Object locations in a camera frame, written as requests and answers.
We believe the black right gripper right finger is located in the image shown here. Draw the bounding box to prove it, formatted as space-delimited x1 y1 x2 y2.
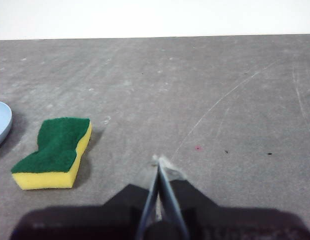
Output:
144 159 310 240

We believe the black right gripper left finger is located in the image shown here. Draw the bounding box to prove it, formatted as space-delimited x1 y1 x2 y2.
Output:
8 159 160 240

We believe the yellow sponge with green pad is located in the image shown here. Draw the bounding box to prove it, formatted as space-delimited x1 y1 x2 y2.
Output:
11 117 93 191

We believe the blue round plate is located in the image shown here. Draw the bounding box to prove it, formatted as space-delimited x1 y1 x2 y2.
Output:
0 100 13 151

